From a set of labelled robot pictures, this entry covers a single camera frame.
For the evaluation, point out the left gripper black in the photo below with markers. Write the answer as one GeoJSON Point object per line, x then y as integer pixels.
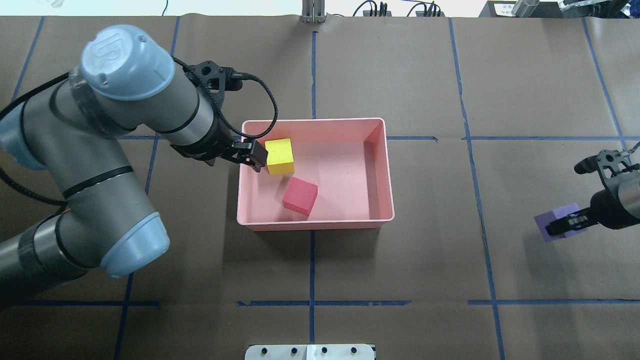
{"type": "Point", "coordinates": [209, 142]}

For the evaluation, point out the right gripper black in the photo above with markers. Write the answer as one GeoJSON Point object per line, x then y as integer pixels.
{"type": "Point", "coordinates": [606, 206]}

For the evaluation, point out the yellow foam block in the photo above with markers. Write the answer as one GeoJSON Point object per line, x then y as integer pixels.
{"type": "Point", "coordinates": [280, 157]}

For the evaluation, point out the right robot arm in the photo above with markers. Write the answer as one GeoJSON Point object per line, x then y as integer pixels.
{"type": "Point", "coordinates": [628, 194]}

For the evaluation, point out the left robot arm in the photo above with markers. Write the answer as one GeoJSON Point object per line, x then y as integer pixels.
{"type": "Point", "coordinates": [70, 126]}

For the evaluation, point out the pink plastic bin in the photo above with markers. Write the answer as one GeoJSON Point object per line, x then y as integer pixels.
{"type": "Point", "coordinates": [347, 158]}

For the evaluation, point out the red foam block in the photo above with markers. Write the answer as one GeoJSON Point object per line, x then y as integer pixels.
{"type": "Point", "coordinates": [300, 196]}

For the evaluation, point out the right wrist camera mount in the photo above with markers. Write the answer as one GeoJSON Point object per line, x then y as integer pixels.
{"type": "Point", "coordinates": [607, 163]}

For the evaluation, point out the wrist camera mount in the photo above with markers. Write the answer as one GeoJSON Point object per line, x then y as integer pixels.
{"type": "Point", "coordinates": [216, 79]}
{"type": "Point", "coordinates": [607, 163]}

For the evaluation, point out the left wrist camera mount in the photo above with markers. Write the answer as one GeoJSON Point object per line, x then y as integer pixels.
{"type": "Point", "coordinates": [216, 79]}

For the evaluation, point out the aluminium frame post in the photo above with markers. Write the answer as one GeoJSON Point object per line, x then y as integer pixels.
{"type": "Point", "coordinates": [313, 11]}

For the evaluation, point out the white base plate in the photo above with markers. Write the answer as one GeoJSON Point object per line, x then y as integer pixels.
{"type": "Point", "coordinates": [340, 351]}

